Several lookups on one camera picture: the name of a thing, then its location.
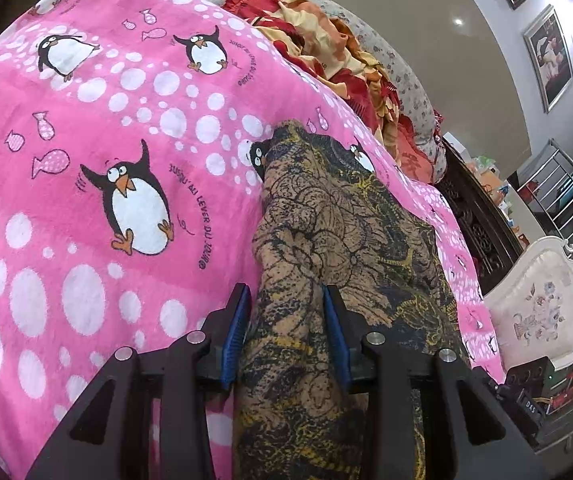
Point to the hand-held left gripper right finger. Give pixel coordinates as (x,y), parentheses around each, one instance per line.
(334,340)

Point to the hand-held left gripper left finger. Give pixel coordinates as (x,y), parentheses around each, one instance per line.
(239,335)

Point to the brown patterned garment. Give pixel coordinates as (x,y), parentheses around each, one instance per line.
(316,210)

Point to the white ornate floral chair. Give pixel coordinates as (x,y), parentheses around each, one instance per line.
(541,305)

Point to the dark wooden headboard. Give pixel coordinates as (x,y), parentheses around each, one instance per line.
(486,230)

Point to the grey floral pillow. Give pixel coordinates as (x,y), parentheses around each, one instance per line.
(406,85)

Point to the pink penguin print blanket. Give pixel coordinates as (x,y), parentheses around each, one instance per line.
(91,110)

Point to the red orange floral quilt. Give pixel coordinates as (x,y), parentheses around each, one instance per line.
(316,35)

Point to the large framed portrait picture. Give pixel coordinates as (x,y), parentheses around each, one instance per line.
(549,55)

